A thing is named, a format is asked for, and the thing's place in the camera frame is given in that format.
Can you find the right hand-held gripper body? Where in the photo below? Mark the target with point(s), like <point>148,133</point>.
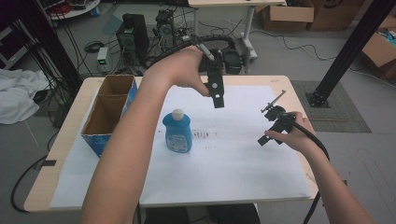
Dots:
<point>278,120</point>

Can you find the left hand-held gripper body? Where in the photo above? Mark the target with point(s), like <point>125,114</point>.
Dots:
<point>214,77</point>

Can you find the person's right hand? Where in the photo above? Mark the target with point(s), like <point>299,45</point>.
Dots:
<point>300,137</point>

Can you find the person's left hand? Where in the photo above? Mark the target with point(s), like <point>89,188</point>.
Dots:
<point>179,70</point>

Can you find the blue bottle with white cap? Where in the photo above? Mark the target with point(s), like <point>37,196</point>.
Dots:
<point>178,133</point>

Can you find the white paper sheet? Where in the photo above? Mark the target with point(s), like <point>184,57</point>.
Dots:
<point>233,161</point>

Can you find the grey floor mat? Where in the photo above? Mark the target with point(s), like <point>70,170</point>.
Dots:
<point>339,118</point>

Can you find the open computer case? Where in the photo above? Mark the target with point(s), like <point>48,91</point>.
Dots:
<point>165,26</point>

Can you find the flat brown cardboard box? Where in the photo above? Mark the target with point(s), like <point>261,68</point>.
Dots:
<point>288,15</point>

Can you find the black computer tower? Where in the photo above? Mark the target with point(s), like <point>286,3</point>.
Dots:
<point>134,34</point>

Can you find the tall brown cardboard box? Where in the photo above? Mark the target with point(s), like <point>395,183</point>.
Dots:
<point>333,14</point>

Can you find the small white power supply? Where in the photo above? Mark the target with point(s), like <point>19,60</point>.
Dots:
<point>102,59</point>

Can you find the blue cardboard box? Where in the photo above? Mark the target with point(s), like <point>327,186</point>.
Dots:
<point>106,115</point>

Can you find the open cardboard box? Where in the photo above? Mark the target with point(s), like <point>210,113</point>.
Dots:
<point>379,51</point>

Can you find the round white table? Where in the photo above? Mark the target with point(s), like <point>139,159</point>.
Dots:
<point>76,11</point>

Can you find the black tape strip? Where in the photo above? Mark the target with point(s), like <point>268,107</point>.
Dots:
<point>46,163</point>

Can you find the white cloth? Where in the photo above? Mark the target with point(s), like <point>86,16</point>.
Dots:
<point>18,93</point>

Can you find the black metal stand post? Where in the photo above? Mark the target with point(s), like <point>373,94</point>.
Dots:
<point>351,53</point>

